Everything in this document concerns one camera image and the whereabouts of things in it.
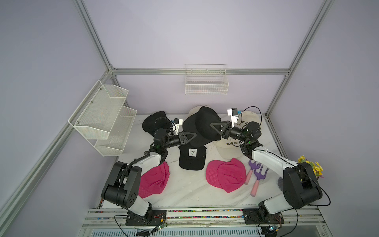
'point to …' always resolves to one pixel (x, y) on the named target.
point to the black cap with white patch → (192, 157)
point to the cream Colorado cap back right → (247, 116)
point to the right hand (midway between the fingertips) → (211, 126)
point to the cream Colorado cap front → (229, 148)
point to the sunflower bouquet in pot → (317, 169)
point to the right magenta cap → (229, 176)
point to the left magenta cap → (153, 181)
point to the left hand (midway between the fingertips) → (195, 136)
